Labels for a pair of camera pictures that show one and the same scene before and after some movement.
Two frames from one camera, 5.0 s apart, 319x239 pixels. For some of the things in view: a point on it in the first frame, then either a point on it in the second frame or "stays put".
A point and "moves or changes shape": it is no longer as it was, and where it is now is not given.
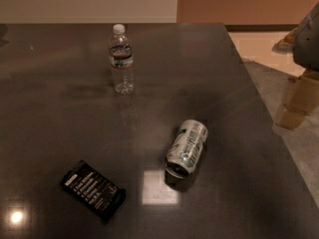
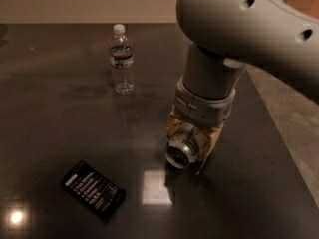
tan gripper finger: x=302 y=99 -> x=207 y=113
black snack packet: x=88 y=188 stays put
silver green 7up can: x=185 y=148 moves or changes shape
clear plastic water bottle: x=122 y=61 stays put
